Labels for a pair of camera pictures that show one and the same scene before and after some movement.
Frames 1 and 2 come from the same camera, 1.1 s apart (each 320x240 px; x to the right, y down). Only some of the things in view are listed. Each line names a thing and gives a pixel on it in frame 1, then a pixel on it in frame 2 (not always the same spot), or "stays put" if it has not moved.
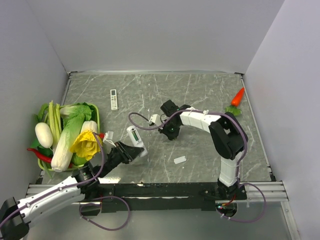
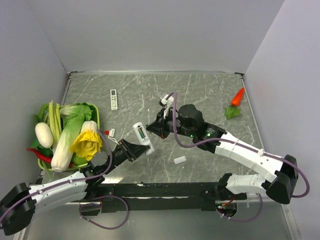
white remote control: [136, 140] -> [143, 137]
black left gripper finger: [132, 152] stays put
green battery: [135, 135] -> [141, 132]
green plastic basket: [68, 135] stays put
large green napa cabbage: [73, 116] stays put
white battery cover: [179, 160] stays put
